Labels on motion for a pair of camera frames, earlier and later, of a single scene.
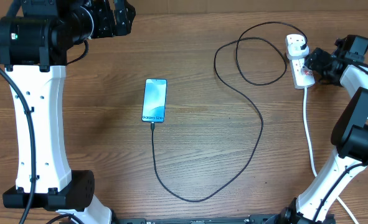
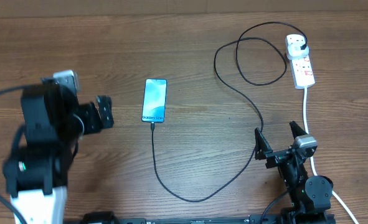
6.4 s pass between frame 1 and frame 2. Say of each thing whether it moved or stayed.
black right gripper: moved
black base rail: stayed
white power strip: stayed
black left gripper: moved
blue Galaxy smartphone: stayed
